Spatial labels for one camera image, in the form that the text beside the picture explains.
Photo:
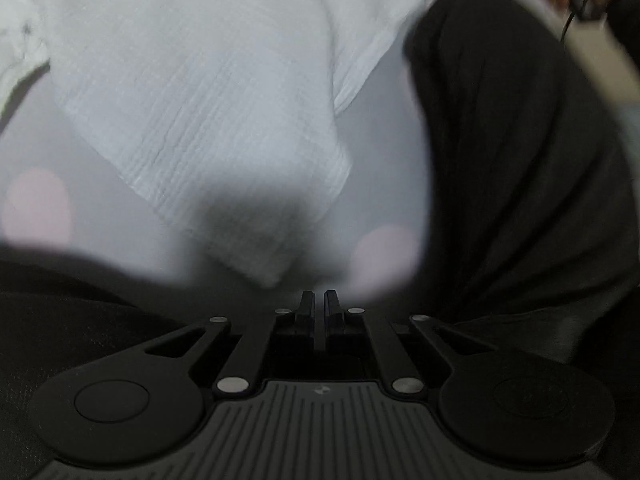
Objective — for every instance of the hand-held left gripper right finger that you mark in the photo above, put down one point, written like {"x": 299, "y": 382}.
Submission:
{"x": 334, "y": 315}

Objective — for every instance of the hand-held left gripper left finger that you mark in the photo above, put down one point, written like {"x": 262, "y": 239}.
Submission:
{"x": 305, "y": 315}

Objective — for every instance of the white crinkled cloth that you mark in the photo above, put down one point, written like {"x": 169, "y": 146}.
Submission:
{"x": 200, "y": 85}

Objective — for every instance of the person's right forearm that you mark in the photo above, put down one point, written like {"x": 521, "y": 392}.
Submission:
{"x": 625, "y": 25}

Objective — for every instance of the person's dark clothing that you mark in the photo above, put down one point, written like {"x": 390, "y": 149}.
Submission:
{"x": 500, "y": 160}

